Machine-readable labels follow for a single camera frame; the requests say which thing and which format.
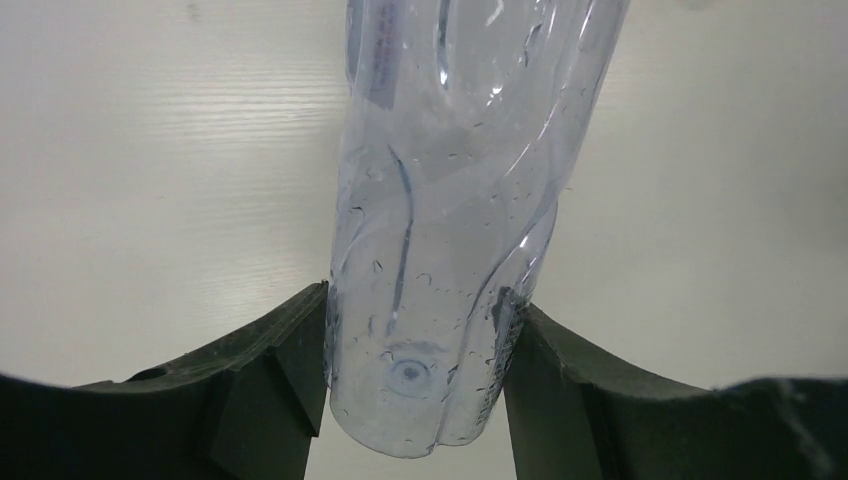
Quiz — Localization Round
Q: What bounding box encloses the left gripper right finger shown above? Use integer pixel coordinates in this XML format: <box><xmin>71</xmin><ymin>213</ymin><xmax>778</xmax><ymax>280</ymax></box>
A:
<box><xmin>504</xmin><ymin>306</ymin><xmax>847</xmax><ymax>479</ymax></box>

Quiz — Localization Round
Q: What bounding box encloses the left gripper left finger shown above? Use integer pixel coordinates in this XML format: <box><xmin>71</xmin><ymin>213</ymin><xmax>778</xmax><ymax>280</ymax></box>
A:
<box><xmin>1</xmin><ymin>282</ymin><xmax>328</xmax><ymax>479</ymax></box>

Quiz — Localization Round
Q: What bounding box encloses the clear blue water bottle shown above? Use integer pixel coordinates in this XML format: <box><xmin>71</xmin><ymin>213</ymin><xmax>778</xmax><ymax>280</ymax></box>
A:
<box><xmin>325</xmin><ymin>1</ymin><xmax>628</xmax><ymax>459</ymax></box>

